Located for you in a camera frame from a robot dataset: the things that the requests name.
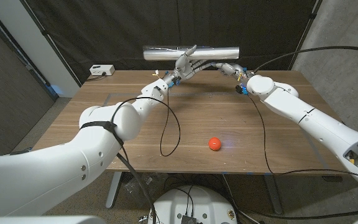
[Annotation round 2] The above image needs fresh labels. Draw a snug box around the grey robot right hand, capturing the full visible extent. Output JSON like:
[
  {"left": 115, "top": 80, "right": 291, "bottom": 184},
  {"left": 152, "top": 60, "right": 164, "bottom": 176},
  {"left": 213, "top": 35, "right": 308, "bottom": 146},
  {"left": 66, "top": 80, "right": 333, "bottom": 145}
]
[{"left": 211, "top": 62, "right": 250, "bottom": 85}]

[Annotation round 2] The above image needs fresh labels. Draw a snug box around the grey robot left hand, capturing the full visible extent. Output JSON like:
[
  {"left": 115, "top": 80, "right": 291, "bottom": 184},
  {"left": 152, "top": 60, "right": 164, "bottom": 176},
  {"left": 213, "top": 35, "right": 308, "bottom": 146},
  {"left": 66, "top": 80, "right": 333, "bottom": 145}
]
[{"left": 163, "top": 44, "right": 213, "bottom": 87}]

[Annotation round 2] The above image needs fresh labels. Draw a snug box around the silver foil roll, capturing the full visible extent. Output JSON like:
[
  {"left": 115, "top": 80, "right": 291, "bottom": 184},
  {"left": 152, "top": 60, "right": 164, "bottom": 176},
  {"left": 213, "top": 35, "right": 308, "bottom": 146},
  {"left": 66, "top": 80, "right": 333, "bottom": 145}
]
[{"left": 142, "top": 45, "right": 241, "bottom": 62}]

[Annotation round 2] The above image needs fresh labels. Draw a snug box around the orange ball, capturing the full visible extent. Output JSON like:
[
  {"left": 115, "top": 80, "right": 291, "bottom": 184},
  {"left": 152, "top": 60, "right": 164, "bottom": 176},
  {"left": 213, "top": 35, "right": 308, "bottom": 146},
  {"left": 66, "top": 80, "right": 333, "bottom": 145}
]
[{"left": 208, "top": 137, "right": 222, "bottom": 152}]

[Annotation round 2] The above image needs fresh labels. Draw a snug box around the black backdrop curtain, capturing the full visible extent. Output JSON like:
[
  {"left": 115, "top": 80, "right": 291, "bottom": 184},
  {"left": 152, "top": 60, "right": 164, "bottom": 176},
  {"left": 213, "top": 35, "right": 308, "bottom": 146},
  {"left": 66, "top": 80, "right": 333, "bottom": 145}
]
[{"left": 23, "top": 0, "right": 319, "bottom": 85}]

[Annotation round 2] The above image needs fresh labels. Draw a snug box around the white power strip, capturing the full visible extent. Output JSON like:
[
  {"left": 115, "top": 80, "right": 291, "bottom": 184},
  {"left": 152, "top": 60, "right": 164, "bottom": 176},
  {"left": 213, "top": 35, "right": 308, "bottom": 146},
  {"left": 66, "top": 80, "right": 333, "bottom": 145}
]
[{"left": 89, "top": 64, "right": 116, "bottom": 77}]

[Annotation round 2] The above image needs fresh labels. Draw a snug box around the black backdrop stand pole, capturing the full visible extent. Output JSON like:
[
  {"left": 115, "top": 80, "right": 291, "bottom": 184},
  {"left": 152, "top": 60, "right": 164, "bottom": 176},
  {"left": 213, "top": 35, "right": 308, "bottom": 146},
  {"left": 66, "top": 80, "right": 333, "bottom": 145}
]
[
  {"left": 287, "top": 0, "right": 323, "bottom": 72},
  {"left": 19, "top": 0, "right": 82, "bottom": 87}
]

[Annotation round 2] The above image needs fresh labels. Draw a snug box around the clear plastic bag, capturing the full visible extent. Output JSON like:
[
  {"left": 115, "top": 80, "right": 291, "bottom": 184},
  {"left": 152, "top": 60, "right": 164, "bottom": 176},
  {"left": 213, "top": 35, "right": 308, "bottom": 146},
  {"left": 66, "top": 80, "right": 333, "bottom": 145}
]
[{"left": 124, "top": 172, "right": 167, "bottom": 203}]

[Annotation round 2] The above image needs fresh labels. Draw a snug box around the grey table leg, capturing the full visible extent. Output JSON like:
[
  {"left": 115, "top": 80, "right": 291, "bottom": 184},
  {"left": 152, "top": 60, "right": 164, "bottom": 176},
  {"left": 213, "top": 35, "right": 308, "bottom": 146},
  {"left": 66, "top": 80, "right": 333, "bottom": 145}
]
[
  {"left": 262, "top": 174, "right": 284, "bottom": 215},
  {"left": 105, "top": 171, "right": 123, "bottom": 208}
]

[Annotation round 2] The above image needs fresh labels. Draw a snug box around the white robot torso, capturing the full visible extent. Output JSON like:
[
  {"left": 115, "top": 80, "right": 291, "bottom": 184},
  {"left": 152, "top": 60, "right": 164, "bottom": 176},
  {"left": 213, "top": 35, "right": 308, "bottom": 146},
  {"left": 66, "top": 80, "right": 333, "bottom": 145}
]
[{"left": 147, "top": 185, "right": 238, "bottom": 224}]

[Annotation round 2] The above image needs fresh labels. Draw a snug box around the black finned torso module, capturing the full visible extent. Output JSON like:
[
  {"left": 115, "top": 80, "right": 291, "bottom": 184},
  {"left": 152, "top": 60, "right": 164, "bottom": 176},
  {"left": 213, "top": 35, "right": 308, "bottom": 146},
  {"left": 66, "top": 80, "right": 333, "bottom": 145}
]
[{"left": 181, "top": 214, "right": 198, "bottom": 224}]

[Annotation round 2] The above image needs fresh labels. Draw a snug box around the thin black left wrist cable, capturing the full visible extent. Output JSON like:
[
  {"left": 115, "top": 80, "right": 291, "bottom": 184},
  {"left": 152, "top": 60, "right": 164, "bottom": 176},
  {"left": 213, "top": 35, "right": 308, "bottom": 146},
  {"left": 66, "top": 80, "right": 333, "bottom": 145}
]
[{"left": 110, "top": 86, "right": 181, "bottom": 157}]

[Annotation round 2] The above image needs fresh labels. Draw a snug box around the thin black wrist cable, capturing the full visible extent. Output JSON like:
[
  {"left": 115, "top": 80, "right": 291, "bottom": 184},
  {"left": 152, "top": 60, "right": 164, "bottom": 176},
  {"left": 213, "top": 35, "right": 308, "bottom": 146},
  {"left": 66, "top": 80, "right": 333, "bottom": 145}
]
[
  {"left": 246, "top": 93, "right": 358, "bottom": 184},
  {"left": 110, "top": 86, "right": 181, "bottom": 157}
]

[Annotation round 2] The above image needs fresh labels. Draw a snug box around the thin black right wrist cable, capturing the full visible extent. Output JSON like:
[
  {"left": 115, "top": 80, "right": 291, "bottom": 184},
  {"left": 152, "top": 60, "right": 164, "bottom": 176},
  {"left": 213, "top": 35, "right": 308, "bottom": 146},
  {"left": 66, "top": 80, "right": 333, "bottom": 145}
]
[{"left": 246, "top": 93, "right": 358, "bottom": 184}]

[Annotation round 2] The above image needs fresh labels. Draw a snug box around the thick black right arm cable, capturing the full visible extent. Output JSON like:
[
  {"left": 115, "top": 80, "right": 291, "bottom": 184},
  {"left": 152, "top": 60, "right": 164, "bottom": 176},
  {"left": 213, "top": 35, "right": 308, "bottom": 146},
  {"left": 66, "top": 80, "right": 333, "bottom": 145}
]
[{"left": 236, "top": 45, "right": 358, "bottom": 220}]

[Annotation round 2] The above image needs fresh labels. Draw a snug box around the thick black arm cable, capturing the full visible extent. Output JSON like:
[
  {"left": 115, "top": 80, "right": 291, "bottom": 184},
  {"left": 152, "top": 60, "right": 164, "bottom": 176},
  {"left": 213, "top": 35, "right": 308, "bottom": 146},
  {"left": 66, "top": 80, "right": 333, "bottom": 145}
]
[
  {"left": 116, "top": 152, "right": 157, "bottom": 224},
  {"left": 236, "top": 45, "right": 358, "bottom": 220}
]

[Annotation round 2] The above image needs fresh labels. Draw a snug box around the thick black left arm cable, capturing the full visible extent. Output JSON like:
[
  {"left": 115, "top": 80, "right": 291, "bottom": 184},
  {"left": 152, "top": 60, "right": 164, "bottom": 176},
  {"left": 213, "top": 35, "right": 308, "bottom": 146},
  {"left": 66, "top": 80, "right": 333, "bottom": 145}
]
[{"left": 116, "top": 152, "right": 157, "bottom": 224}]

